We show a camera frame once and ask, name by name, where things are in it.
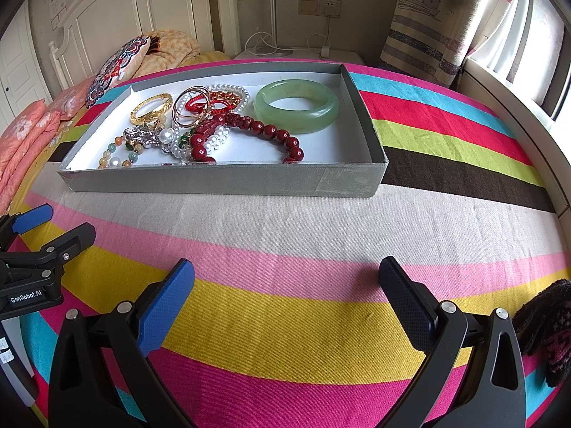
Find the ship print curtain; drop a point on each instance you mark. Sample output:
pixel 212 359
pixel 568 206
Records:
pixel 428 22

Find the round patterned cushion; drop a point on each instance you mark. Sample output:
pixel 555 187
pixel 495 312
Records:
pixel 118 67

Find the rose gold interlocked rings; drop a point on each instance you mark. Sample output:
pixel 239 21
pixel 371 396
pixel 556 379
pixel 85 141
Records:
pixel 177 118

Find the window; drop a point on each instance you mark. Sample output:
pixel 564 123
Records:
pixel 535 67

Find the large pearl ornament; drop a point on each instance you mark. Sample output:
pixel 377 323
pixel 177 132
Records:
pixel 115 162

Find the striped blanket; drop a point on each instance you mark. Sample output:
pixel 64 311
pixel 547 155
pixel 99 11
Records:
pixel 290 240

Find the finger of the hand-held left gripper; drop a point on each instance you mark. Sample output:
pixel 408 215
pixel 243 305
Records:
pixel 73 240
pixel 33 218

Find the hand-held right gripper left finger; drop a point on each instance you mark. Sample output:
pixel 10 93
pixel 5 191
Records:
pixel 167 307

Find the wall socket panel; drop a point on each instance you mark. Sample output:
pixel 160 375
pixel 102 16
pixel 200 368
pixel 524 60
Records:
pixel 319 6

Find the pink floral quilt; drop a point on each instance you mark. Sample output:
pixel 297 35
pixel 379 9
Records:
pixel 22 142

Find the silver pearl brooch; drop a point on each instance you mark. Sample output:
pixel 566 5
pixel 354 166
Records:
pixel 142 136

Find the green jade bangle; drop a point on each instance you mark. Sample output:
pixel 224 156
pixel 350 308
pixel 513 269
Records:
pixel 294 122

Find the white wardrobe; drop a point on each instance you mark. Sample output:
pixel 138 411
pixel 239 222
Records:
pixel 18 84

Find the green gem pendant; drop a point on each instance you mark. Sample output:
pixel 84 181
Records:
pixel 185 138

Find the white nightstand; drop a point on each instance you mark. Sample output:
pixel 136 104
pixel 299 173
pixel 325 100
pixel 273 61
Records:
pixel 348 55

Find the gold bangle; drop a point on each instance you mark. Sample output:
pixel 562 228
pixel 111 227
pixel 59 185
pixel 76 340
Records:
pixel 147 118

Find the grey cardboard box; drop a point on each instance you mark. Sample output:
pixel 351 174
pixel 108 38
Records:
pixel 223 180

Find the person's right hand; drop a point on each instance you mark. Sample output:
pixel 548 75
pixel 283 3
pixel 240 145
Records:
pixel 548 321

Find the white floor lamp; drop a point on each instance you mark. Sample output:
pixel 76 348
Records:
pixel 272 9

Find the white headboard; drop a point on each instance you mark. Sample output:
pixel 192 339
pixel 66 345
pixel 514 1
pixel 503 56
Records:
pixel 134 4

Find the pink floral pillow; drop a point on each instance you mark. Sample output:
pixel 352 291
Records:
pixel 71 98

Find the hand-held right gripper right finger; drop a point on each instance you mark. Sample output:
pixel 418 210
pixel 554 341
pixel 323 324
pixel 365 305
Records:
pixel 403 303

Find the orange checkered blanket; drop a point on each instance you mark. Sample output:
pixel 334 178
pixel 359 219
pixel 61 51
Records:
pixel 174 49

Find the paper wall notice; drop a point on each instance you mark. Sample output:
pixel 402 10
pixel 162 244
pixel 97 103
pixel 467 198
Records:
pixel 58 9

